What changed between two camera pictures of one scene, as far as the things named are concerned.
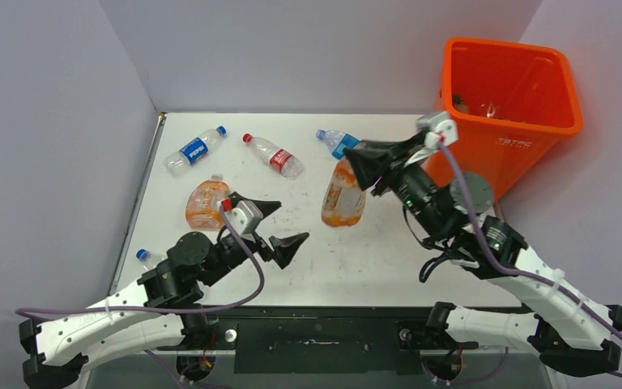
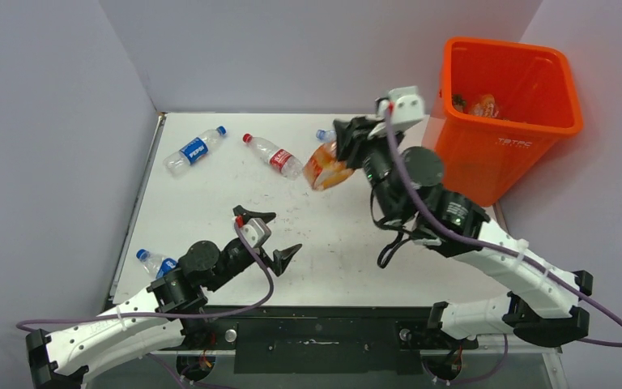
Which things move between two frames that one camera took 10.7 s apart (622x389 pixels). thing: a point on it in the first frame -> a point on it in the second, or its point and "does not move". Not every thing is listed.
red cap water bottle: [279, 159] does not move
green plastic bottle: [458, 104] does not move
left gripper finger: [264, 207] -> [249, 215]
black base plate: [312, 338] does not move
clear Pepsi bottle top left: [176, 163] does not move
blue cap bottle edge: [149, 262] does not move
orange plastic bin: [511, 104] does not move
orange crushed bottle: [203, 199] -> [323, 169]
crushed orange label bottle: [344, 203] -> [485, 108]
